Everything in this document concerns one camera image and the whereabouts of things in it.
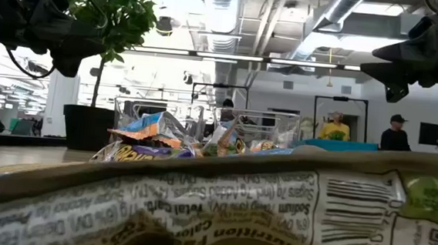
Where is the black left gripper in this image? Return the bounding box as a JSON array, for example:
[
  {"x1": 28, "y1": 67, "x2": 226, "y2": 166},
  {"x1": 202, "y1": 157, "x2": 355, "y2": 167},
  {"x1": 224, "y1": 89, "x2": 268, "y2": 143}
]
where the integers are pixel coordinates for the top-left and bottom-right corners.
[{"x1": 0, "y1": 0, "x2": 111, "y2": 81}]

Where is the purple yellow granola bar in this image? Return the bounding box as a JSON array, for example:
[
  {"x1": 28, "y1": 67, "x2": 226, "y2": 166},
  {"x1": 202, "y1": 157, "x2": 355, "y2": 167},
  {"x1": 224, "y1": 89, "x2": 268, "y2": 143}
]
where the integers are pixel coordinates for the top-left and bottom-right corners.
[{"x1": 89, "y1": 138, "x2": 197, "y2": 171}]

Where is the green red Chewy granola bar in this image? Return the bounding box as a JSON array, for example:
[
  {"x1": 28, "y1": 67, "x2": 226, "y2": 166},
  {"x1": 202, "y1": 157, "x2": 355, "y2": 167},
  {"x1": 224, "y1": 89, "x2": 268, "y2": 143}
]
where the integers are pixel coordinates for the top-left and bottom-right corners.
[{"x1": 0, "y1": 122, "x2": 438, "y2": 245}]

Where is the green plant in black pot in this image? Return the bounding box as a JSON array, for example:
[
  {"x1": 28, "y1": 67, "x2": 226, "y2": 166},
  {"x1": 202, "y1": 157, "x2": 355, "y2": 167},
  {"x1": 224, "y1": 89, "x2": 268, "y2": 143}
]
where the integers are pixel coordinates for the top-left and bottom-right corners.
[{"x1": 52, "y1": 0, "x2": 159, "y2": 156}]

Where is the black monitor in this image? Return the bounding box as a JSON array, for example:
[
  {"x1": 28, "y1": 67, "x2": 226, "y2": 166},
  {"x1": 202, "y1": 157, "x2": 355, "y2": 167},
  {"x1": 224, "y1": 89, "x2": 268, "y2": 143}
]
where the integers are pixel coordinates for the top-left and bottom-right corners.
[{"x1": 418, "y1": 121, "x2": 438, "y2": 146}]

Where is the person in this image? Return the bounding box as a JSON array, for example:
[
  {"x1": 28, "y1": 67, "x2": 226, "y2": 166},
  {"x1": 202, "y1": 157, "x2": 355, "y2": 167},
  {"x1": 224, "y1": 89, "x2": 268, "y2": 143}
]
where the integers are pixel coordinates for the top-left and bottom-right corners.
[
  {"x1": 379, "y1": 112, "x2": 414, "y2": 153},
  {"x1": 218, "y1": 98, "x2": 238, "y2": 123},
  {"x1": 318, "y1": 109, "x2": 352, "y2": 143}
]

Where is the clear plastic bin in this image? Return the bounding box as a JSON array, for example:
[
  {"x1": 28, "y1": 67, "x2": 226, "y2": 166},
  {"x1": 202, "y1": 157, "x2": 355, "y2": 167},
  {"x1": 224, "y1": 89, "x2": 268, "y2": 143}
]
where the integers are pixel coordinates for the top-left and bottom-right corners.
[{"x1": 111, "y1": 96, "x2": 208, "y2": 146}]

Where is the black ceiling lamp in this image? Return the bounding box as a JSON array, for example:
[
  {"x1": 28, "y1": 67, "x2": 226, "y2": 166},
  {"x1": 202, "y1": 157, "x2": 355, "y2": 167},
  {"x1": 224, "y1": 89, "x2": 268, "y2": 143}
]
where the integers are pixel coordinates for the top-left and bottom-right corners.
[{"x1": 155, "y1": 15, "x2": 175, "y2": 38}]

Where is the teal plastic bin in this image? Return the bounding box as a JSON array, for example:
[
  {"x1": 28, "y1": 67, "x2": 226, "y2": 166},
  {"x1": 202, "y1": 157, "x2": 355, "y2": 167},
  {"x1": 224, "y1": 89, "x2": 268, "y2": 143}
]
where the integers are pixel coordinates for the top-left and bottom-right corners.
[{"x1": 292, "y1": 137, "x2": 380, "y2": 156}]

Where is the ceiling light bar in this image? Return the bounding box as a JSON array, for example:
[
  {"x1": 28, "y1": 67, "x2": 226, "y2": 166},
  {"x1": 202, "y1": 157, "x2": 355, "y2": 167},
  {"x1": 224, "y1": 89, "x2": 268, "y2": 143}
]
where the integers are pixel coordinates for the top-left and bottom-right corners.
[{"x1": 130, "y1": 45, "x2": 363, "y2": 72}]

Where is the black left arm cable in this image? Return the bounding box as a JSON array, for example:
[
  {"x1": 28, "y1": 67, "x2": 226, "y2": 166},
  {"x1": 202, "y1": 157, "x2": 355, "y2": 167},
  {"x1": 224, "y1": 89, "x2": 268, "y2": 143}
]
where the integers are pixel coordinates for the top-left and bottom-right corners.
[{"x1": 2, "y1": 0, "x2": 111, "y2": 85}]

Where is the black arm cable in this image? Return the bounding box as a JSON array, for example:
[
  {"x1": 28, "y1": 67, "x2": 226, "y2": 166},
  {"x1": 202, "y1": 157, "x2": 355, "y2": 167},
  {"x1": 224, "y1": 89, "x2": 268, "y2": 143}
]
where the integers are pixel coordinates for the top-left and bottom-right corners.
[
  {"x1": 2, "y1": 0, "x2": 111, "y2": 85},
  {"x1": 423, "y1": 0, "x2": 438, "y2": 15}
]

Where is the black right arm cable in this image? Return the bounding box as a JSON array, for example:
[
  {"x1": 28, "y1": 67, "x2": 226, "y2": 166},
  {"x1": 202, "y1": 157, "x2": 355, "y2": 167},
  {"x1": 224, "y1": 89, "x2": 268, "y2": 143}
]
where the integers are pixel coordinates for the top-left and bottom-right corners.
[{"x1": 423, "y1": 0, "x2": 438, "y2": 15}]

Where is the black frame rig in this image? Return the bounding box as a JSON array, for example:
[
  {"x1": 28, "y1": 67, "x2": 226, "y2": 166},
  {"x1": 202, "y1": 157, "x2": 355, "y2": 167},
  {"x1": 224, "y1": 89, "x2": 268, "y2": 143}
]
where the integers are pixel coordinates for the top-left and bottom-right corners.
[
  {"x1": 191, "y1": 81, "x2": 250, "y2": 110},
  {"x1": 312, "y1": 94, "x2": 370, "y2": 143}
]

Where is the silver ventilation duct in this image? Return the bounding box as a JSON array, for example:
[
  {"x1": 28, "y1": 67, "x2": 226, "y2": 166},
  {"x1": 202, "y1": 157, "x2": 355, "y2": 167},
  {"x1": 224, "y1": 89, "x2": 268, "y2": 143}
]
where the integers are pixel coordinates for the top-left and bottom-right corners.
[
  {"x1": 196, "y1": 0, "x2": 251, "y2": 55},
  {"x1": 288, "y1": 0, "x2": 370, "y2": 66}
]

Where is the black aluminium table frame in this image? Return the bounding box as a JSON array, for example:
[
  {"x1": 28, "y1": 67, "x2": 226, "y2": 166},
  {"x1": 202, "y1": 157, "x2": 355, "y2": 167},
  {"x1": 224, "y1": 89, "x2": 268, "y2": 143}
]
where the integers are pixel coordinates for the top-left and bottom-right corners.
[{"x1": 0, "y1": 132, "x2": 68, "y2": 153}]

